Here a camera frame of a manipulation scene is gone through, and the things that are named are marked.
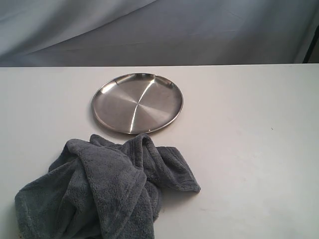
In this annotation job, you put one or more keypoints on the grey fleece towel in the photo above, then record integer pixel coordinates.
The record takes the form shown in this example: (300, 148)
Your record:
(97, 189)

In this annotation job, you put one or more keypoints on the black stand pole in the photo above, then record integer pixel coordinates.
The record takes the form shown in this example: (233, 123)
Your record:
(311, 46)

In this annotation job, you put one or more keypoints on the grey fabric backdrop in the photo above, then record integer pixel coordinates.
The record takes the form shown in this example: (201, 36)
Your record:
(58, 33)

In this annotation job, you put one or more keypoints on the round stainless steel plate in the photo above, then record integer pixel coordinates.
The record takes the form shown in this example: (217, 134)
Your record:
(137, 103)

